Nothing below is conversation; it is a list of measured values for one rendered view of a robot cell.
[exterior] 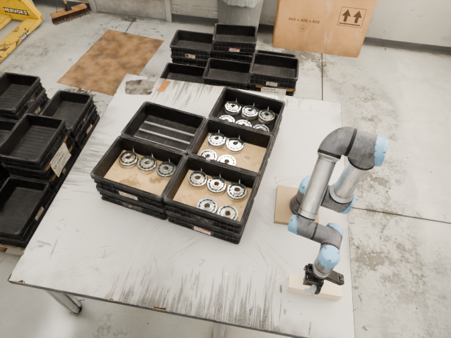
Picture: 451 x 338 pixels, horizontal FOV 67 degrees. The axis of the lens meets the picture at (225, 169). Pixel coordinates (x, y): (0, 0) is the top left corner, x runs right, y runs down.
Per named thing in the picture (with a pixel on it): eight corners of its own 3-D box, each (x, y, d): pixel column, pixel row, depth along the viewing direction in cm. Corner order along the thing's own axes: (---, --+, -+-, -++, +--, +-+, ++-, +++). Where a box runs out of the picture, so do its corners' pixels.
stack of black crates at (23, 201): (23, 194, 252) (9, 176, 234) (62, 200, 249) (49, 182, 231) (-9, 243, 227) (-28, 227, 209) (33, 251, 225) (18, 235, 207)
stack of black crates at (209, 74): (249, 92, 332) (252, 63, 305) (245, 113, 313) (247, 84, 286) (209, 87, 335) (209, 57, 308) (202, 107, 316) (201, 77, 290)
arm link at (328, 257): (343, 247, 130) (339, 266, 125) (335, 258, 139) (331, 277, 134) (323, 239, 132) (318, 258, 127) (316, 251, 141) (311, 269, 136)
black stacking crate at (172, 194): (256, 188, 181) (259, 176, 172) (239, 236, 163) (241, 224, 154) (188, 168, 188) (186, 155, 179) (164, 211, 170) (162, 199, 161)
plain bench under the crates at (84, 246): (317, 163, 298) (341, 102, 243) (315, 371, 200) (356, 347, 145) (141, 137, 310) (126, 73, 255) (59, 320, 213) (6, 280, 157)
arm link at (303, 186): (298, 184, 181) (305, 169, 170) (323, 193, 178) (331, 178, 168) (292, 202, 174) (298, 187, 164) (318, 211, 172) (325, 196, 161)
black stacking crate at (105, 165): (187, 167, 188) (186, 154, 179) (164, 211, 170) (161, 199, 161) (123, 149, 195) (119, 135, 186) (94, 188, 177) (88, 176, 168)
